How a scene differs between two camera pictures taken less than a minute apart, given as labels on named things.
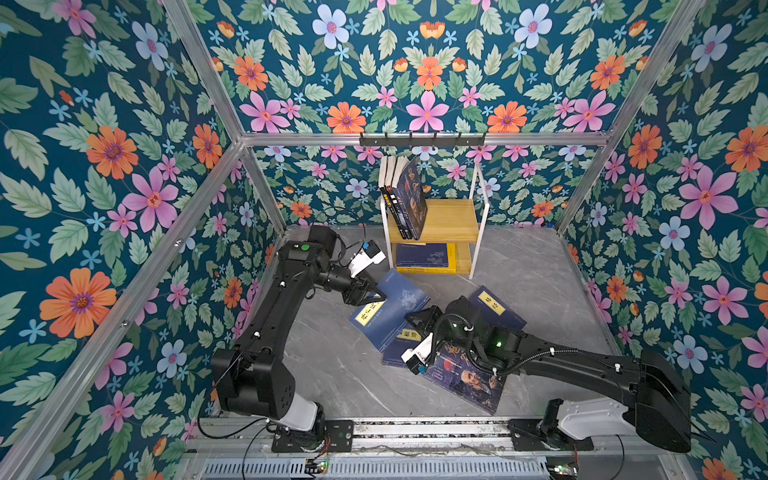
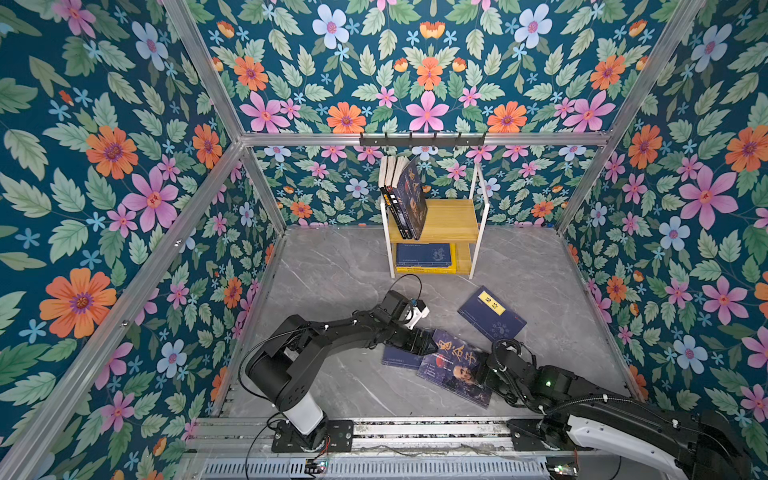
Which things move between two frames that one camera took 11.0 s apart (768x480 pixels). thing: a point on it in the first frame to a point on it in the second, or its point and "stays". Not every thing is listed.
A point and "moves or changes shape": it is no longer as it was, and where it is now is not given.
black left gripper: x=358 y=296 to x=422 y=348
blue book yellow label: x=380 y=322 moves or changes shape
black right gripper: x=429 y=317 to x=484 y=376
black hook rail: x=475 y=141 stays
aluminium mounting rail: x=389 y=436 stays
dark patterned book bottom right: x=458 y=374 stays
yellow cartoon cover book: x=450 y=269 stays
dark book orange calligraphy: x=410 y=198 stays
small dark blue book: x=496 y=312 stays
